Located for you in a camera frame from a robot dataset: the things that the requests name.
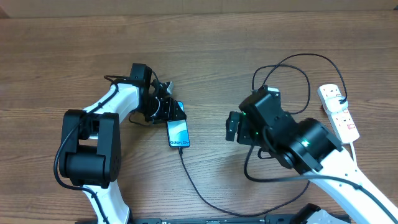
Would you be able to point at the Samsung Galaxy smartphone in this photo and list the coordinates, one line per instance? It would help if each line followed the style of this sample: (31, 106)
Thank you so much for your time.
(177, 130)

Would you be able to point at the white charger adapter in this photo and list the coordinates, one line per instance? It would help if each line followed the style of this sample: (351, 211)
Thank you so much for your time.
(335, 104)

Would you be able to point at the white power strip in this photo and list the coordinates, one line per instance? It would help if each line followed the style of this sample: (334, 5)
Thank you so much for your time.
(341, 122)

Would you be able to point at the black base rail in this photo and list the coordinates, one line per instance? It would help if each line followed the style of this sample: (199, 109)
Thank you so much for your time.
(268, 219)

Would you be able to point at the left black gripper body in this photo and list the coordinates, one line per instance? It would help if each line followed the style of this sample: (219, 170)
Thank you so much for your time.
(157, 110)

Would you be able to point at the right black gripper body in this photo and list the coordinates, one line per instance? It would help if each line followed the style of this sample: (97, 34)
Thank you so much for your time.
(249, 135)

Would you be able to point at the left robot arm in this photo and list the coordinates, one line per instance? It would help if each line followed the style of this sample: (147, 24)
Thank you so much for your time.
(89, 156)

